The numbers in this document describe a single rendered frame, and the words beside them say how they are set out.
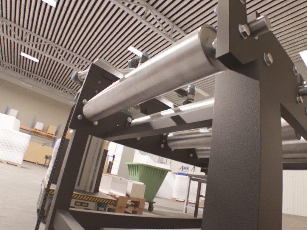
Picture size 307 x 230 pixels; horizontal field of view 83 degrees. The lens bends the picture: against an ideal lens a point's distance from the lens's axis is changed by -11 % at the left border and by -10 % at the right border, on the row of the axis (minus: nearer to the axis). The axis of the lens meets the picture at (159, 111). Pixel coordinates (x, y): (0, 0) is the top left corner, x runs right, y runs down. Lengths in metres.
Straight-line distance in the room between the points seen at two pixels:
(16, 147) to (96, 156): 6.96
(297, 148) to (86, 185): 2.00
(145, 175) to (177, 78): 3.43
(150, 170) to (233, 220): 3.60
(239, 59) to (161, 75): 0.24
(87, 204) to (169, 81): 1.68
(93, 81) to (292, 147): 1.17
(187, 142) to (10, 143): 8.33
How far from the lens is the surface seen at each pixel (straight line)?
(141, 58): 1.56
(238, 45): 0.33
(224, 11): 0.37
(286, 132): 0.90
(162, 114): 0.92
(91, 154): 2.33
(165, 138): 1.36
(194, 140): 1.14
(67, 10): 12.65
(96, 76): 1.21
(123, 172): 5.00
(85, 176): 2.32
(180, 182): 8.04
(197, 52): 0.42
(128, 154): 5.04
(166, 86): 0.52
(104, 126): 1.16
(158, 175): 3.95
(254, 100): 0.28
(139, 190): 3.20
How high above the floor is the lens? 0.55
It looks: 21 degrees up
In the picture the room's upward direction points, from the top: 11 degrees clockwise
